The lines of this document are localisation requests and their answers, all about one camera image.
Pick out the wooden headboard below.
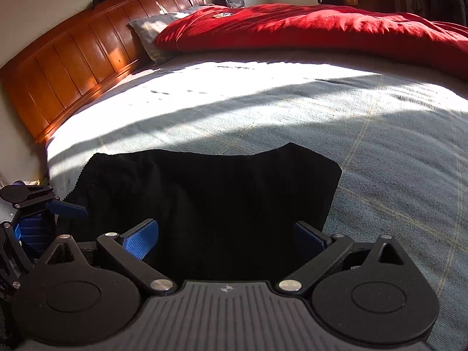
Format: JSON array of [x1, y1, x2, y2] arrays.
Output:
[[0, 0, 205, 143]]

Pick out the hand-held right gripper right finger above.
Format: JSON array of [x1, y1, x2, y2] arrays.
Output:
[[277, 221, 414, 295]]

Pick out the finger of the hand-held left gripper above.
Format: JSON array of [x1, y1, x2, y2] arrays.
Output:
[[0, 183, 55, 209], [47, 200, 88, 220]]

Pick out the red quilt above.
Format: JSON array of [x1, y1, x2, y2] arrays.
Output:
[[154, 3, 468, 81]]

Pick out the blue suitcase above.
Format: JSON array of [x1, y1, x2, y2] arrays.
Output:
[[15, 215, 54, 254]]

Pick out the grey pillow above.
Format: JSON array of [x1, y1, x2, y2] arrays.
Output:
[[128, 4, 205, 64]]

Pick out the black pants with white drawstring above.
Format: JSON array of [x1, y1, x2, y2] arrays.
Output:
[[64, 142, 342, 286]]

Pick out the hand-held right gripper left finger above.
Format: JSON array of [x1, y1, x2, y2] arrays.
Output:
[[40, 219, 177, 295]]

